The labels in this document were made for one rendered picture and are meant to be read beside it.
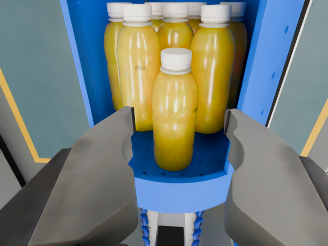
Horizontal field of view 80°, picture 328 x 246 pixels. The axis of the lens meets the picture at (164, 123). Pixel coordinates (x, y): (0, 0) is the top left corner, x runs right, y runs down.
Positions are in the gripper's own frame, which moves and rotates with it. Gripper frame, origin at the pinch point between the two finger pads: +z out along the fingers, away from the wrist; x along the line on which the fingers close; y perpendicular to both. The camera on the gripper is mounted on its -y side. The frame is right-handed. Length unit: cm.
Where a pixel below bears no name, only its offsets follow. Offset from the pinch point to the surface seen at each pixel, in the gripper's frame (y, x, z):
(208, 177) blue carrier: 12.6, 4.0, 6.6
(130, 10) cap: -4.5, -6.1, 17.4
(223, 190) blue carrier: 15.6, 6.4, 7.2
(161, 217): 62, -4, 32
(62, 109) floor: 71, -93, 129
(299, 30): 9, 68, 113
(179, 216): 62, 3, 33
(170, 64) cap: 0.9, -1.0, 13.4
